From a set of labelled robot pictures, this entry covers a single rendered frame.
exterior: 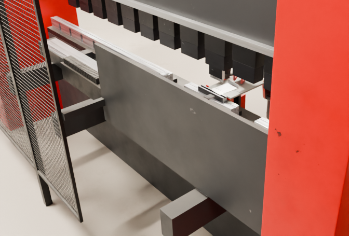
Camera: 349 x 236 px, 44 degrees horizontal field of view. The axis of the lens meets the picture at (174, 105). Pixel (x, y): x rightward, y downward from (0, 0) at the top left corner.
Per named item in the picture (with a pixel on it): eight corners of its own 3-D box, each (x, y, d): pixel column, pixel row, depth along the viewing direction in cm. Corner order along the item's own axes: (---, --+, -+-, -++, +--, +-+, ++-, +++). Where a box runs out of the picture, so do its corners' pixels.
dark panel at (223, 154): (267, 235, 157) (275, 134, 136) (263, 238, 156) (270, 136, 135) (108, 118, 236) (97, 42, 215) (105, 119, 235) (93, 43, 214)
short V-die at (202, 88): (226, 101, 232) (226, 96, 231) (222, 102, 231) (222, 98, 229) (202, 88, 246) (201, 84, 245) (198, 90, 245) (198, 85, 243)
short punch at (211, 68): (224, 82, 228) (224, 66, 223) (222, 83, 227) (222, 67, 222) (211, 76, 235) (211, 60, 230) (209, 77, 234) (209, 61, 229)
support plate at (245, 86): (264, 84, 243) (264, 82, 243) (230, 99, 230) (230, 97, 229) (240, 74, 256) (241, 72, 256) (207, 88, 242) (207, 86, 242)
